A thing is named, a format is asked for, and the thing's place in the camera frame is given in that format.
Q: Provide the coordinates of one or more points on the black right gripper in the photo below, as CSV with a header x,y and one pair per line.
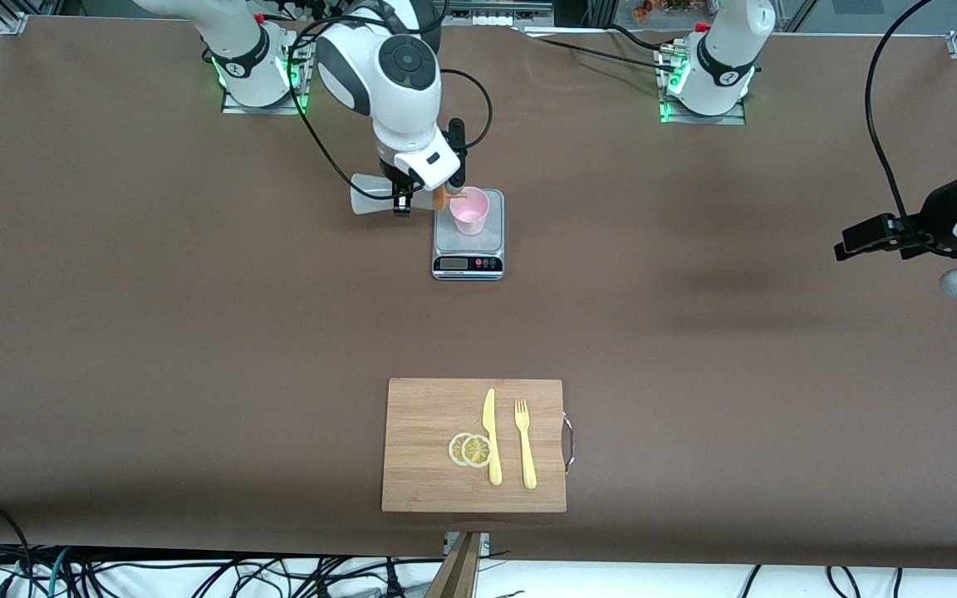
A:
x,y
397,175

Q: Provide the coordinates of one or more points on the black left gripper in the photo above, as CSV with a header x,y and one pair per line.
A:
x,y
940,211

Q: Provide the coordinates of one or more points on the clear orange-capped sauce bottle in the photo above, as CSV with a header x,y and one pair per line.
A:
x,y
369,195

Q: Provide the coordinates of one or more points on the pink plastic cup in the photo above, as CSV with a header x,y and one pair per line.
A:
x,y
470,218

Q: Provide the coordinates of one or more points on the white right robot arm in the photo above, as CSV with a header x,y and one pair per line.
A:
x,y
395,75

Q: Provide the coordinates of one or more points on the silver digital kitchen scale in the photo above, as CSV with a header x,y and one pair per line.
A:
x,y
468,245

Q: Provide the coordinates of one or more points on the yellow plastic knife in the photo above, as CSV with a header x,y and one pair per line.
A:
x,y
491,432

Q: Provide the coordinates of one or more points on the wooden cutting board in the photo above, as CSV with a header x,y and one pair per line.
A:
x,y
424,448

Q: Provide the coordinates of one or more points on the lemon slice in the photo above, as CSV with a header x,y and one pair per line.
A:
x,y
477,451
454,449

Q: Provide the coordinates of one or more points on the yellow plastic fork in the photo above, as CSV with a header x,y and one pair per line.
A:
x,y
526,453

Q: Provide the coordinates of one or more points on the brown table cover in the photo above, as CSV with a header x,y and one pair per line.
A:
x,y
196,415

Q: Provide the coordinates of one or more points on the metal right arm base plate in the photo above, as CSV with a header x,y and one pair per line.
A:
x,y
267,109

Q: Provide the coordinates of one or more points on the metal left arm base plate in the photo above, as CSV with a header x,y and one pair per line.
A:
x,y
728,120

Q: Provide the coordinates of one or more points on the small metal bracket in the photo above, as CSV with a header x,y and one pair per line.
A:
x,y
485,544

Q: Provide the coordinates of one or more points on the wooden post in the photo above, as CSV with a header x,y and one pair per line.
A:
x,y
455,573

